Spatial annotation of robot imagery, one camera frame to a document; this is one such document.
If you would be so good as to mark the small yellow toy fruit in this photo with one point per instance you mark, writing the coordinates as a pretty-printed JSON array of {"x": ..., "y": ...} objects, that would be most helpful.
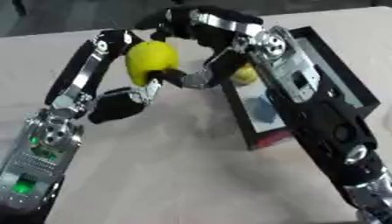
[{"x": 246, "y": 75}]

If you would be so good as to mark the silver and black right robot arm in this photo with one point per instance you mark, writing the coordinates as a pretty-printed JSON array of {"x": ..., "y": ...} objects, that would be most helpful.
[{"x": 326, "y": 125}]

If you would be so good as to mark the black box with white inside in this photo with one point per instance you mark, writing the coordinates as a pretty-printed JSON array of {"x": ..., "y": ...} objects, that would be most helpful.
[{"x": 347, "y": 84}]

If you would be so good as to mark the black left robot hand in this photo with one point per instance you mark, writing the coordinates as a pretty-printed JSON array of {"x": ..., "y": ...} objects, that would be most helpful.
[{"x": 81, "y": 70}]

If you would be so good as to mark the blue toy block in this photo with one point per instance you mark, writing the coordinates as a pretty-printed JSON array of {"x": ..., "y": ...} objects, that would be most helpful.
[{"x": 263, "y": 110}]

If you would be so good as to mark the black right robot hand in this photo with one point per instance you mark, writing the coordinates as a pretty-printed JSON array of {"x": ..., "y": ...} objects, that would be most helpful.
[{"x": 219, "y": 26}]

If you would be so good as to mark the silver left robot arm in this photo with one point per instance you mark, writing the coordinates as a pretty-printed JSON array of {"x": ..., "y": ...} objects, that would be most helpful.
[{"x": 35, "y": 163}]

